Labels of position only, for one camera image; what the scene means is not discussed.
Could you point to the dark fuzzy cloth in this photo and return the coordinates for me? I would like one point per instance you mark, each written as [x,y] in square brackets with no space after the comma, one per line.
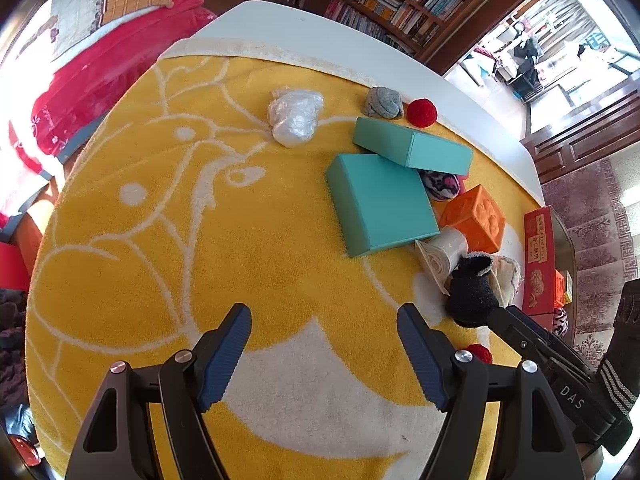
[12,350]

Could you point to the person's right forearm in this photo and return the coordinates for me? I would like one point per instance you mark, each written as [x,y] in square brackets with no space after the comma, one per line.
[620,380]

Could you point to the beige bag roll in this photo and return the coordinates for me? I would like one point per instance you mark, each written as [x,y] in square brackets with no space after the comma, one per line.
[445,250]

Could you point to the purple patterned rug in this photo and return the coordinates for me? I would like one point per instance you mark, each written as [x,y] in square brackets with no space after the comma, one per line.
[600,220]

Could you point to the crumpled white plastic bag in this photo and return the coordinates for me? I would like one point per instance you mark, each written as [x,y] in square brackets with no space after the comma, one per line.
[295,117]

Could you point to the brown wooden door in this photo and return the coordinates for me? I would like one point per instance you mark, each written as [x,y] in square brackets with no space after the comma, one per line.
[590,135]

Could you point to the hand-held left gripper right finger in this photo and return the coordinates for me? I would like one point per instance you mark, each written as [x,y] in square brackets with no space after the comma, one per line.
[420,355]

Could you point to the small red pompom ball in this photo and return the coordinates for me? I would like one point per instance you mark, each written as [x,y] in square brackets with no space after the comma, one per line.
[482,353]

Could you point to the teal box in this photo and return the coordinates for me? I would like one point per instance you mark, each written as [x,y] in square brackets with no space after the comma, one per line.
[380,205]

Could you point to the grey rolled sock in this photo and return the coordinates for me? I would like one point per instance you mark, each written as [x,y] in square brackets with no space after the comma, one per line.
[380,102]

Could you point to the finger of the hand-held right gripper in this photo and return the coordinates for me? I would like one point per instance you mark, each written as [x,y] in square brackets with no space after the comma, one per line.
[515,327]

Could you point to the large red pompom ball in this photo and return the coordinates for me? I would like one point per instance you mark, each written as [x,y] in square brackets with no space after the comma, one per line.
[421,113]

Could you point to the red fleece blanket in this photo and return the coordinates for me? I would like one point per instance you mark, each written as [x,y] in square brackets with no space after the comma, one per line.
[90,75]

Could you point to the orange foam cube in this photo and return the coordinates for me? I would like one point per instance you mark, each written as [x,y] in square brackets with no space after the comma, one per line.
[475,220]

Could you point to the purple patterned rolled sock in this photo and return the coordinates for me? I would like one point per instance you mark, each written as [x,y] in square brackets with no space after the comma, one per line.
[560,322]
[440,185]

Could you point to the beige checked quilt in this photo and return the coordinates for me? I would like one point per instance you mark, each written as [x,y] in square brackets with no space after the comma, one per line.
[75,25]

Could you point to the black sock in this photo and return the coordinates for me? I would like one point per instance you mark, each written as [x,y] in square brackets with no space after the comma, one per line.
[470,295]

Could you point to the small orange yellow box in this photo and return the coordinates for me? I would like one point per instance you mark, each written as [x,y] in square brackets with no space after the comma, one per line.
[562,287]

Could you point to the yellow printed blanket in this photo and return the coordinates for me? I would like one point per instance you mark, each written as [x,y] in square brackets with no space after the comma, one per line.
[150,260]

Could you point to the teal box lid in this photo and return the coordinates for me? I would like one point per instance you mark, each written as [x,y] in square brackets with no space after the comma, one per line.
[400,142]

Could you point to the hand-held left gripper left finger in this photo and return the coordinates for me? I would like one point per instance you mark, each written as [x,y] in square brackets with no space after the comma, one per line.
[225,360]

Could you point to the cream fuzzy sock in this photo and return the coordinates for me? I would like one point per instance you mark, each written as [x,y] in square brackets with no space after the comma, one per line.
[507,275]

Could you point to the long red box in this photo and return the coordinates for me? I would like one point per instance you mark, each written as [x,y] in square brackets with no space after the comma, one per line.
[540,260]

